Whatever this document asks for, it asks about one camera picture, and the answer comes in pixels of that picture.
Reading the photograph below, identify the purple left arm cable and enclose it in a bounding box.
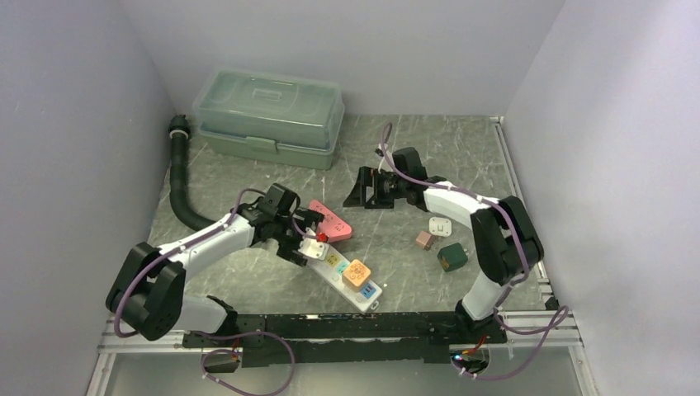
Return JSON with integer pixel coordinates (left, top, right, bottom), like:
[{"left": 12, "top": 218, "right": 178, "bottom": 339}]
[{"left": 112, "top": 188, "right": 269, "bottom": 337}]

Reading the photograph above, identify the aluminium frame rail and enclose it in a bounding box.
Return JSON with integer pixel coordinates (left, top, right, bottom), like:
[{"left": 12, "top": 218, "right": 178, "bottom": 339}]
[{"left": 84, "top": 115, "right": 594, "bottom": 396}]

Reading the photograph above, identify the dark green cube adapter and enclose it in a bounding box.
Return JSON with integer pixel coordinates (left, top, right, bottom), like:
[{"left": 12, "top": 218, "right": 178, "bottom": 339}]
[{"left": 437, "top": 243, "right": 469, "bottom": 272}]

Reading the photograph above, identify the translucent green plastic box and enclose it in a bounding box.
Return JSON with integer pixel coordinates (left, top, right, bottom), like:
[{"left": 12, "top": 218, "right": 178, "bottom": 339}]
[{"left": 192, "top": 68, "right": 345, "bottom": 170}]

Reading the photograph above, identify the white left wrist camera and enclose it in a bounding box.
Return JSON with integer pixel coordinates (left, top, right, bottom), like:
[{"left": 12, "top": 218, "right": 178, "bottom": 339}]
[{"left": 298, "top": 228, "right": 330, "bottom": 261}]

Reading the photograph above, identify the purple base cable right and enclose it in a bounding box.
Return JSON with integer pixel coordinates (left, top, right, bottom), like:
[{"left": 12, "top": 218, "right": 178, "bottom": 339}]
[{"left": 452, "top": 322, "right": 565, "bottom": 382}]

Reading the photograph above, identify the white multicolour power strip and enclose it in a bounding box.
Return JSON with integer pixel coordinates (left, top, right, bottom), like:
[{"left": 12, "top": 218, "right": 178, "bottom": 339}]
[{"left": 307, "top": 247, "right": 383, "bottom": 314}]

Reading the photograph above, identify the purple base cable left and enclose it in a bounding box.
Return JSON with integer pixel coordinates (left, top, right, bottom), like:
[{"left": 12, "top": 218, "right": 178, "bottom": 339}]
[{"left": 201, "top": 330, "right": 298, "bottom": 396}]

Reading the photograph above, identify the tan cube plug adapter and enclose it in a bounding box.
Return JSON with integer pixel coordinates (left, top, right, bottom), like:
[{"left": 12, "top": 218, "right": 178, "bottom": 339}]
[{"left": 342, "top": 259, "right": 371, "bottom": 292}]

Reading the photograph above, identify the pink triangular power strip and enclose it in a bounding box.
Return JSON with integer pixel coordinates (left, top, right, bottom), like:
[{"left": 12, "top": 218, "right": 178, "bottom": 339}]
[{"left": 309, "top": 200, "right": 352, "bottom": 243}]

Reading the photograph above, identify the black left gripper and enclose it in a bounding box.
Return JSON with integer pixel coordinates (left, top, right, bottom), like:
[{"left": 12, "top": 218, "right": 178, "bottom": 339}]
[{"left": 272, "top": 207, "right": 324, "bottom": 266}]

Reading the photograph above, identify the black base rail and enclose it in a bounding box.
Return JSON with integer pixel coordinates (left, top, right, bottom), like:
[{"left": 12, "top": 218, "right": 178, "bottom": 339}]
[{"left": 182, "top": 311, "right": 507, "bottom": 368}]

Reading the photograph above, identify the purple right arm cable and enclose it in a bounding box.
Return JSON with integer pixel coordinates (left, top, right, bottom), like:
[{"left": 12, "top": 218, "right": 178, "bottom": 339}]
[{"left": 377, "top": 122, "right": 570, "bottom": 336}]

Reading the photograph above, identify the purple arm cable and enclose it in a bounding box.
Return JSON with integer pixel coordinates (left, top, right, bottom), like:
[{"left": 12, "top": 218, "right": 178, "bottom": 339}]
[
  {"left": 112, "top": 188, "right": 269, "bottom": 337},
  {"left": 377, "top": 122, "right": 570, "bottom": 336}
]

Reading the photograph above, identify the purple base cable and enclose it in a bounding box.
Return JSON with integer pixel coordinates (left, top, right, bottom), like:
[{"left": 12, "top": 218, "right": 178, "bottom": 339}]
[
  {"left": 201, "top": 330, "right": 298, "bottom": 396},
  {"left": 452, "top": 322, "right": 565, "bottom": 382}
]

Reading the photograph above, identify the small pink cube adapter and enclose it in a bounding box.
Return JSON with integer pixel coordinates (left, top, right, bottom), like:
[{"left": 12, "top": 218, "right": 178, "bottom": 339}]
[{"left": 414, "top": 231, "right": 436, "bottom": 251}]

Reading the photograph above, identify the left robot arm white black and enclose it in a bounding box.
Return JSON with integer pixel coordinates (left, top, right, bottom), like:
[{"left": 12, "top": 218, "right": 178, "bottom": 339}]
[{"left": 106, "top": 183, "right": 328, "bottom": 347}]

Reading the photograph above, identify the black corrugated hose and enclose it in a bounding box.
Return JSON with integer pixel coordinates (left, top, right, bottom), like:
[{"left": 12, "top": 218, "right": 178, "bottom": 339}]
[{"left": 166, "top": 114, "right": 217, "bottom": 233}]

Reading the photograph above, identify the white square adapter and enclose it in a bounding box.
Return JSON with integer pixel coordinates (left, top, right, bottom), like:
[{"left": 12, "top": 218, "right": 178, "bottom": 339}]
[{"left": 428, "top": 217, "right": 452, "bottom": 238}]

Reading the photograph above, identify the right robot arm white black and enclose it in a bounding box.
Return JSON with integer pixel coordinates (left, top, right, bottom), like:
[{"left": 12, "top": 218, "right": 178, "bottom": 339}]
[{"left": 343, "top": 147, "right": 544, "bottom": 342}]

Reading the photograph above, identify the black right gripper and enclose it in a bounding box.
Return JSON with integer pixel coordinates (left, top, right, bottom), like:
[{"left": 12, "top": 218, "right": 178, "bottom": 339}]
[{"left": 343, "top": 167, "right": 407, "bottom": 210}]

